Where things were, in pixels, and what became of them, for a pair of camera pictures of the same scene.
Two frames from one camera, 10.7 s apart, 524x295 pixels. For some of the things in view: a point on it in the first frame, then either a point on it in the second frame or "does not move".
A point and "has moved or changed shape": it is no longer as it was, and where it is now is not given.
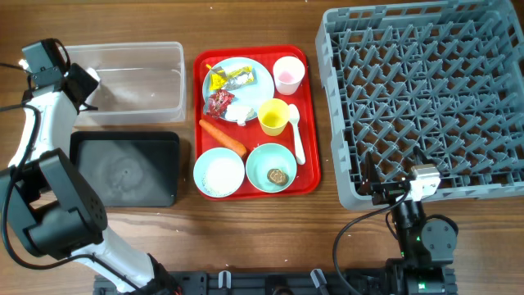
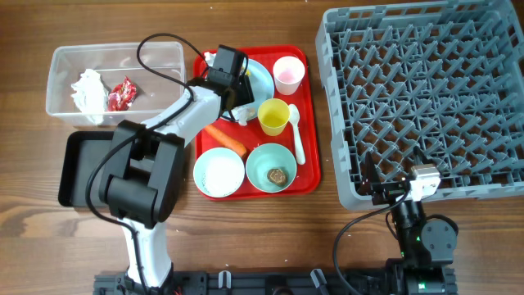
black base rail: x=275 y=283 does not move
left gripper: x=86 y=83 -> x=245 y=92
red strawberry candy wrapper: x=218 y=103 has moved or changed shape
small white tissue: x=241 y=114 does not move
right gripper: x=371 y=183 does not move
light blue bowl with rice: x=219 y=172 does not move
